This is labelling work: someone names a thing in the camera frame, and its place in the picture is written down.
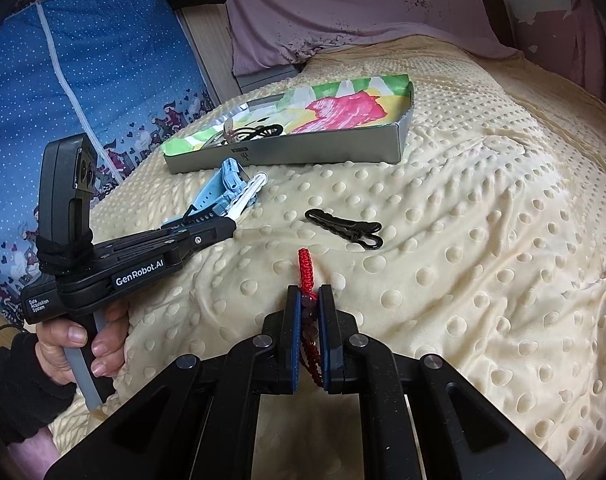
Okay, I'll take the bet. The red braided bead bracelet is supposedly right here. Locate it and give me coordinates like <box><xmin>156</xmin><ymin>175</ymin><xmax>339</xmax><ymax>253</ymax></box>
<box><xmin>296</xmin><ymin>247</ymin><xmax>326</xmax><ymax>388</ymax></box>

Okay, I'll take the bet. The silver metal hair clip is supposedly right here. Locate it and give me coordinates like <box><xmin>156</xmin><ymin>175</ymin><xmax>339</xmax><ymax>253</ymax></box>
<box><xmin>226</xmin><ymin>171</ymin><xmax>268</xmax><ymax>222</ymax></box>

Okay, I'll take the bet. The black sleeve forearm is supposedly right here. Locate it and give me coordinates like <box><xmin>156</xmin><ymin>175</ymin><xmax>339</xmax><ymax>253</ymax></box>
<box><xmin>0</xmin><ymin>333</ymin><xmax>76</xmax><ymax>445</ymax></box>

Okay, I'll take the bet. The person's left hand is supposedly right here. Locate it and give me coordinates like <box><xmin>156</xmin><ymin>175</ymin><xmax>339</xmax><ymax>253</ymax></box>
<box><xmin>35</xmin><ymin>299</ymin><xmax>129</xmax><ymax>385</ymax></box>

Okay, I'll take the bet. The light blue smart watch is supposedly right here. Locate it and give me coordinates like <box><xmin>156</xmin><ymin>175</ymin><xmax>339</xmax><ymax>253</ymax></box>
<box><xmin>162</xmin><ymin>157</ymin><xmax>251</xmax><ymax>229</ymax></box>

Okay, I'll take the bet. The yellow dotted blanket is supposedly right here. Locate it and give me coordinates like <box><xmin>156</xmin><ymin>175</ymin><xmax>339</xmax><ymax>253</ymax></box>
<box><xmin>50</xmin><ymin>37</ymin><xmax>606</xmax><ymax>479</ymax></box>

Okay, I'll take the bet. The black hair clip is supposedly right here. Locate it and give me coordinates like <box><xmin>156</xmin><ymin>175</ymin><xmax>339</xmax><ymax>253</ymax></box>
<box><xmin>305</xmin><ymin>208</ymin><xmax>383</xmax><ymax>250</ymax></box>

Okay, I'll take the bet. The blue patterned wardrobe cover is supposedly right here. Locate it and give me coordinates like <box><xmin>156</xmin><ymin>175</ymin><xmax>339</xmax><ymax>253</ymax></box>
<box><xmin>0</xmin><ymin>0</ymin><xmax>217</xmax><ymax>326</ymax></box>

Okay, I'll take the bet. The grey bedside cabinet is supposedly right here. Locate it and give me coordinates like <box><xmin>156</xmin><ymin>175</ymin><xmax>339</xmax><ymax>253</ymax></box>
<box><xmin>236</xmin><ymin>65</ymin><xmax>302</xmax><ymax>93</ymax></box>

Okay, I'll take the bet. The wooden bed headboard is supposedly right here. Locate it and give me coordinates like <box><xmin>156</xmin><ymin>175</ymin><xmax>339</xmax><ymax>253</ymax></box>
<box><xmin>175</xmin><ymin>4</ymin><xmax>241</xmax><ymax>104</ymax></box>

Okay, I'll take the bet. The colourful painted paper lining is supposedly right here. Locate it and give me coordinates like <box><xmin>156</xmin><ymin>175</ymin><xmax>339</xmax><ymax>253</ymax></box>
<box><xmin>162</xmin><ymin>74</ymin><xmax>414</xmax><ymax>157</ymax></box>

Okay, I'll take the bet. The grey cardboard box tray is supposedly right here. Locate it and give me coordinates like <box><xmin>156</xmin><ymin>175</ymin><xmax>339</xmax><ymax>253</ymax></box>
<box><xmin>163</xmin><ymin>104</ymin><xmax>414</xmax><ymax>174</ymax></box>

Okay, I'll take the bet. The pink sheet over headboard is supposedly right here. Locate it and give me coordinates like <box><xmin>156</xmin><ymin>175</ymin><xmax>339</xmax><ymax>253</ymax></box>
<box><xmin>227</xmin><ymin>0</ymin><xmax>516</xmax><ymax>76</ymax></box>

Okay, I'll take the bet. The pink curtain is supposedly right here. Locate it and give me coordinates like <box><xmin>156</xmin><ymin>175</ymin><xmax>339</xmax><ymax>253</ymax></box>
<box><xmin>512</xmin><ymin>0</ymin><xmax>606</xmax><ymax>126</ymax></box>

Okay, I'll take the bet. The black hair tie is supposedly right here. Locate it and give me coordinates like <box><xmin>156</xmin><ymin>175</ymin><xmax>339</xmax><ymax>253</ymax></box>
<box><xmin>227</xmin><ymin>122</ymin><xmax>286</xmax><ymax>142</ymax></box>

